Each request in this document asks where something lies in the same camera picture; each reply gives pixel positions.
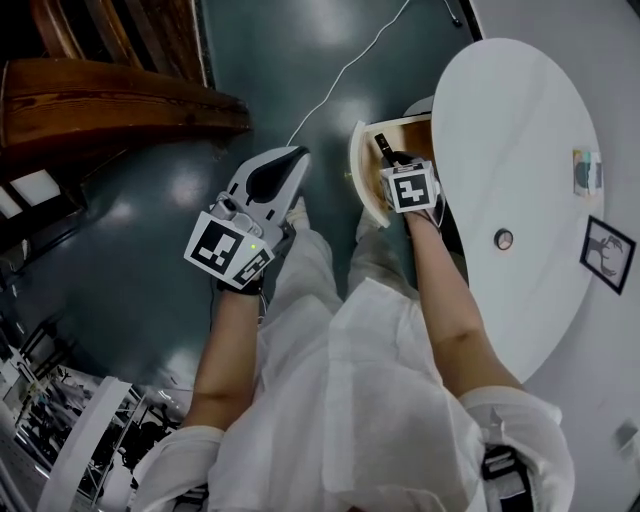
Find person's right forearm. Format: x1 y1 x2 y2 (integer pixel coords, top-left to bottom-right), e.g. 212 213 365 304
402 209 525 402

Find white cable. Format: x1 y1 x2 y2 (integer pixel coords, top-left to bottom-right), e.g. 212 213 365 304
286 0 412 147

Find black wrist strap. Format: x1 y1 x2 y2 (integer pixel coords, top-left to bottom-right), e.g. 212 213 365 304
216 276 266 300

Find person in white coat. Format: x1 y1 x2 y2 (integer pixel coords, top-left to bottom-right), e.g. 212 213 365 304
131 277 577 512

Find white metal rack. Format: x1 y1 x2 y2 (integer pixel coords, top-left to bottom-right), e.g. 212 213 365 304
0 309 194 512

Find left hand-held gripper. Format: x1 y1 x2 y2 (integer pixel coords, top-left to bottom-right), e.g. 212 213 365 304
183 145 313 292

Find person's white shoe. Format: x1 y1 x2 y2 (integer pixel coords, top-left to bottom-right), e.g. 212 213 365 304
284 196 308 224

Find black picture frame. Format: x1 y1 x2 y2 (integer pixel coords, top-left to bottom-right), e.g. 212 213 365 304
579 215 633 297

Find black plug cable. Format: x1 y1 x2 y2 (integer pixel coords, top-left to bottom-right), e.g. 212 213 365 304
438 0 462 28

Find small white green device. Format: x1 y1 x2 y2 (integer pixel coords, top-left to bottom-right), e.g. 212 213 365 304
571 146 604 197

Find wooden large drawer white front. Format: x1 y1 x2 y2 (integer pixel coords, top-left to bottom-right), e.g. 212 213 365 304
342 113 436 230

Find person's white trousers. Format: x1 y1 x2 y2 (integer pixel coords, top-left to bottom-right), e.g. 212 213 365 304
258 213 417 334

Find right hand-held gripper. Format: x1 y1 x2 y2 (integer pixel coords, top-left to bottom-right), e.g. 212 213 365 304
378 150 443 216

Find white curved desk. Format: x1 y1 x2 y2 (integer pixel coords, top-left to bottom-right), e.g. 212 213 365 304
402 37 605 385

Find small grey box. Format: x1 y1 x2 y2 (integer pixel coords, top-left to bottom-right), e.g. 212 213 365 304
611 418 640 452

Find wooden staircase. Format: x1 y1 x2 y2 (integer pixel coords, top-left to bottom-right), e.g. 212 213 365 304
0 0 254 226

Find person's left forearm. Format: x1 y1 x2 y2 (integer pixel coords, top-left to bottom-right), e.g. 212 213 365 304
178 287 265 432

